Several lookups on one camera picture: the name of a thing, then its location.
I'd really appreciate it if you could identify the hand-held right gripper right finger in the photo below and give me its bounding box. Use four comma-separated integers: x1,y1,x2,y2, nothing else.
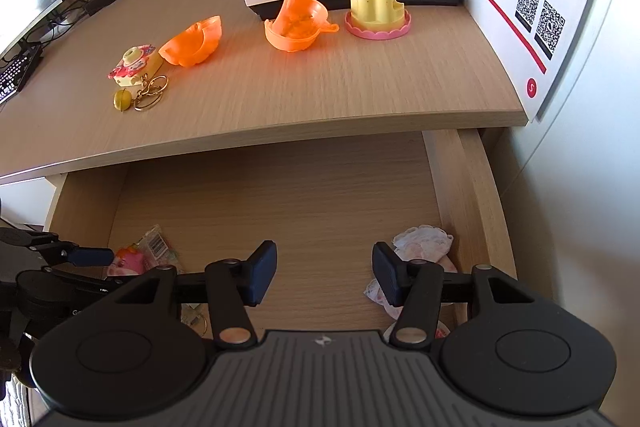
372,242,541,350

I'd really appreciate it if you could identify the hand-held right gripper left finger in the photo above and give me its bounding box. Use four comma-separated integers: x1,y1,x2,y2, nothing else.
112,239,277,350

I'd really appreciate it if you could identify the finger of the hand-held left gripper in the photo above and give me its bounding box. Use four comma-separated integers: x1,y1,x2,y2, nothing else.
0,229,115,269
17,269,117,293

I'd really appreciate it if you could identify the pink toy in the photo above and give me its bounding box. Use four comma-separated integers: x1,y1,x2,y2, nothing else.
102,224,183,282

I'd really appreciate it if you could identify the pink white lace cloth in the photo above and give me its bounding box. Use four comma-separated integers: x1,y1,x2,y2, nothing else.
362,224,457,338

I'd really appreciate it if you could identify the white desk drawer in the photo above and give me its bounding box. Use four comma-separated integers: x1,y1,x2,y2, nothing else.
44,127,518,339

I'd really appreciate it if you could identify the pink yellow toy camera keychain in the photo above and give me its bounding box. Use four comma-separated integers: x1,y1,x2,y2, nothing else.
106,46,170,112

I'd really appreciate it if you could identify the orange heart shell half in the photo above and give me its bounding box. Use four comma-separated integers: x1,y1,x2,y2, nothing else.
158,16,222,68
264,0,340,54

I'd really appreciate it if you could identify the yellow cake toy brown top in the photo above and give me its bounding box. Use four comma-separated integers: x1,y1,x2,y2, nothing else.
344,0,414,40

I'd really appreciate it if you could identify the white desk front panel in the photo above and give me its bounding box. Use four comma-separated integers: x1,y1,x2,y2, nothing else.
0,176,61,229

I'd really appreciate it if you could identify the black keyboard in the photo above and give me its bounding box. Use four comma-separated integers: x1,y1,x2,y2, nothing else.
0,42,45,104

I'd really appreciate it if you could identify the black power adapter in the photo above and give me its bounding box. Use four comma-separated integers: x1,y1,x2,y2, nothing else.
82,0,126,16

